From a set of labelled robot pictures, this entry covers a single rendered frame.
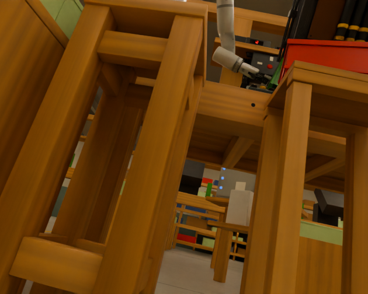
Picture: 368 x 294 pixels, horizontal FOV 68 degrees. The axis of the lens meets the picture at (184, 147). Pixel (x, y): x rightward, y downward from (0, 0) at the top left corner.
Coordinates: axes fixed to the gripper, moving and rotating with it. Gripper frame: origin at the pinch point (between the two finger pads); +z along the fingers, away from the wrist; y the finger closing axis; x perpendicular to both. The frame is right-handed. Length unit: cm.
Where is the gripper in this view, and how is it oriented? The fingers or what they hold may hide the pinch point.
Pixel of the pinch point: (264, 80)
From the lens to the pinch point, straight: 160.1
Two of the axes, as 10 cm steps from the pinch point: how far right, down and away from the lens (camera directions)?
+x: -4.0, 7.7, 4.9
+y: 3.4, -3.7, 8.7
